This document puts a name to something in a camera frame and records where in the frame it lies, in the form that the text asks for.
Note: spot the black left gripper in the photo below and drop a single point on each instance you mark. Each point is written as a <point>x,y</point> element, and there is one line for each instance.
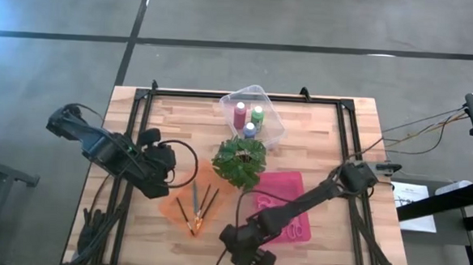
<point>157,169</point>

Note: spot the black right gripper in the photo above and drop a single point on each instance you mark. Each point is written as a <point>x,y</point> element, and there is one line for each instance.
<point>243,242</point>

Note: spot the red paint bottle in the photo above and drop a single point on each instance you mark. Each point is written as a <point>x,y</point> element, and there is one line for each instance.
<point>240,116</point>

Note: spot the blue paint bottle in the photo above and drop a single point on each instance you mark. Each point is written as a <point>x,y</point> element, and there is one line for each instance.
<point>250,130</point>

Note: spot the green paint bottle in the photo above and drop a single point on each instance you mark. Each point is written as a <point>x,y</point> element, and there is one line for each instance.
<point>257,117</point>

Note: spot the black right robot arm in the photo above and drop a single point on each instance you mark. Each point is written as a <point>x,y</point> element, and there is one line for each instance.
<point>310,197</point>

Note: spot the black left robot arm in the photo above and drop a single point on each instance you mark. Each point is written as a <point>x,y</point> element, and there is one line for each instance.
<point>98,147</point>

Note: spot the orange translucent plastic bin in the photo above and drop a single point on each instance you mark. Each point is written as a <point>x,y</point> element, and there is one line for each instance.
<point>183,211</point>

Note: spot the pink scissors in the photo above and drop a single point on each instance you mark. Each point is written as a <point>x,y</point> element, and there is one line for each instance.
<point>271,201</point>
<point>294,229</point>

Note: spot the pink translucent plastic bin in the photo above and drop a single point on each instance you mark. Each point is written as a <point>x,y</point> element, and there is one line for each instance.
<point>294,184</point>

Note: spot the green artificial monstera plant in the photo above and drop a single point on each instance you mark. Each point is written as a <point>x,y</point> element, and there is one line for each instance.
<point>239,161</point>

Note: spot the clear plastic bin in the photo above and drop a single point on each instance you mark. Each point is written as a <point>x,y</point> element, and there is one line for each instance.
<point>269,122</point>

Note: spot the small black hub box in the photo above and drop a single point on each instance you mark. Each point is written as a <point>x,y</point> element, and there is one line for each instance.
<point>388,167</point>

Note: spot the white paper sheet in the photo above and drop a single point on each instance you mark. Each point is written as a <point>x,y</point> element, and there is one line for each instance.
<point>413,198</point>

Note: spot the black equipment cart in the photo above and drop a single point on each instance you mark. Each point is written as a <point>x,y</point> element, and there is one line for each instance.
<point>440,200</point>

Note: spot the white plastic object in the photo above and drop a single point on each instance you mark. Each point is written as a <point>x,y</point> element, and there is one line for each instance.
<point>454,188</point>

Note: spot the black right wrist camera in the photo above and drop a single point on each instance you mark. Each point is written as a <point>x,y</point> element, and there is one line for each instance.
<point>265,260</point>

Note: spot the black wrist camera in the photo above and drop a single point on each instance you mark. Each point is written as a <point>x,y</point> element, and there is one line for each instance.
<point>150,137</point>
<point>265,260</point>

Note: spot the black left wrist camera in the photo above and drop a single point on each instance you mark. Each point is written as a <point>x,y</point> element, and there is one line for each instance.
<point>150,137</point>

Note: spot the black aluminium table frame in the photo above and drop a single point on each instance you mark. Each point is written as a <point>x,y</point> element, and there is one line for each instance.
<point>342,126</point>

